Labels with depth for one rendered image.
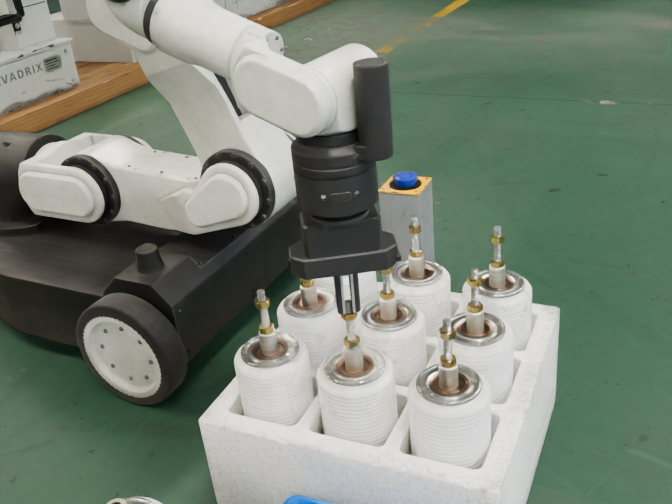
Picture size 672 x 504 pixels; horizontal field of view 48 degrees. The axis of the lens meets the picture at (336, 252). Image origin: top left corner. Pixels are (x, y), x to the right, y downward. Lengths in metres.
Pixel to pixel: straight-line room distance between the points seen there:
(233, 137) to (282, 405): 0.49
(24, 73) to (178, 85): 1.85
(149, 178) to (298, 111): 0.72
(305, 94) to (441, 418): 0.39
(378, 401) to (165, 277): 0.51
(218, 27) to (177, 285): 0.59
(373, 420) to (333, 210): 0.28
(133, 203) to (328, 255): 0.71
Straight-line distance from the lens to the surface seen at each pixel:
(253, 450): 0.99
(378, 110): 0.74
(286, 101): 0.73
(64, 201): 1.52
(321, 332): 1.03
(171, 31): 0.84
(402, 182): 1.23
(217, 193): 1.27
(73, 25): 3.70
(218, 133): 1.28
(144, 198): 1.45
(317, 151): 0.76
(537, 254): 1.69
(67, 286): 1.43
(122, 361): 1.34
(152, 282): 1.28
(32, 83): 3.12
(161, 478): 1.21
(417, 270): 1.10
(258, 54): 0.75
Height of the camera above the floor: 0.80
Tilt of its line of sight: 28 degrees down
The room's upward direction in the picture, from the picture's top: 6 degrees counter-clockwise
